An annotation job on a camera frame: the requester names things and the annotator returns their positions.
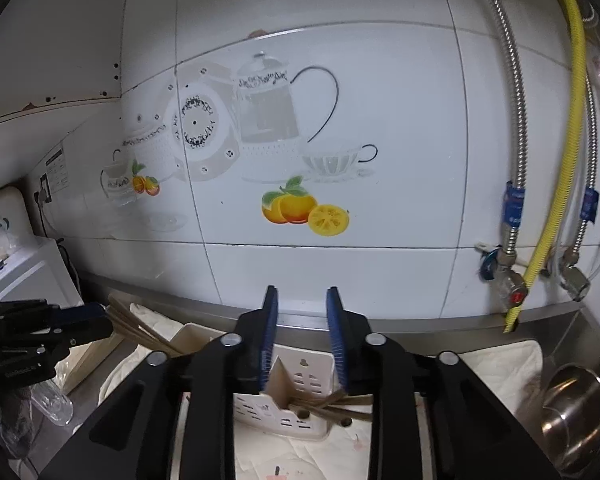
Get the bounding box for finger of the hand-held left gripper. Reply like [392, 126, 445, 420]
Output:
[45, 302, 112, 328]
[50, 324, 115, 348]

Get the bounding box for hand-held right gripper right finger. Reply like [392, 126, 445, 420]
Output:
[326, 285, 563, 480]

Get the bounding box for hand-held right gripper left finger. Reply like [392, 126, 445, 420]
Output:
[37, 285, 280, 480]

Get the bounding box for cream plastic chopstick holder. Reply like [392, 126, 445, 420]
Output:
[172, 322, 381, 443]

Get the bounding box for pile of wooden chopsticks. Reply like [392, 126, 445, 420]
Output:
[106, 294, 183, 358]

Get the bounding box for white box appliance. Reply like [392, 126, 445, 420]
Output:
[0, 237, 83, 311]

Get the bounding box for clear plastic bag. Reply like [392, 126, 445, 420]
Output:
[32, 377, 74, 427]

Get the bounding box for white rounded appliance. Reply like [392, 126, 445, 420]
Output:
[0, 187, 34, 251]

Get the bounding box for cream printed quilted cloth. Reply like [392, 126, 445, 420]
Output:
[97, 302, 546, 480]

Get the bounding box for steel pot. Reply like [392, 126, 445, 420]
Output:
[539, 362, 600, 477]

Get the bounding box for metal pipe fitting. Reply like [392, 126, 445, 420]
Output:
[557, 250, 592, 302]

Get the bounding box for black power plug cable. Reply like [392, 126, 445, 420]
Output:
[37, 172, 83, 306]

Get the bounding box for white wall label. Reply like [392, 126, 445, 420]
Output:
[44, 144, 71, 196]

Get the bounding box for metal valve red handle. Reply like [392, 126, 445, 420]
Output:
[475, 242, 531, 311]

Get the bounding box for teapot wall sticker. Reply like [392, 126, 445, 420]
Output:
[100, 52, 381, 233]

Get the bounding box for braided metal hose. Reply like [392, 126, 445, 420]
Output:
[560, 75, 600, 261]
[470, 0, 528, 256]

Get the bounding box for yellow gas hose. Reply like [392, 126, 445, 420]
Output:
[502, 0, 588, 333]

